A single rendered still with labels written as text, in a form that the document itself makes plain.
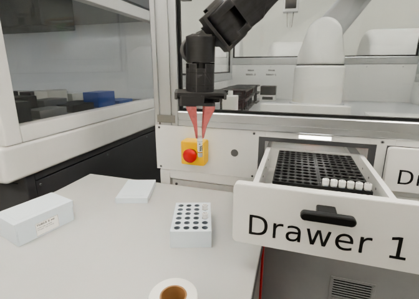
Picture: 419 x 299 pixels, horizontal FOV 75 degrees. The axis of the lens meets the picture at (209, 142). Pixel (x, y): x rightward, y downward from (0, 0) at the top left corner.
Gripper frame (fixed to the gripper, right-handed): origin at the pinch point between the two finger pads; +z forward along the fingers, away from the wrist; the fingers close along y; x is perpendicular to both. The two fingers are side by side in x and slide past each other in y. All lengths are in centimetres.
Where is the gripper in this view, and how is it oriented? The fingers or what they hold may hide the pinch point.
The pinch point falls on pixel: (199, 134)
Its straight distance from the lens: 58.8
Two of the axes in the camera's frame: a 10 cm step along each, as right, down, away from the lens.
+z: -0.2, 9.6, 2.9
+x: 0.8, 2.9, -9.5
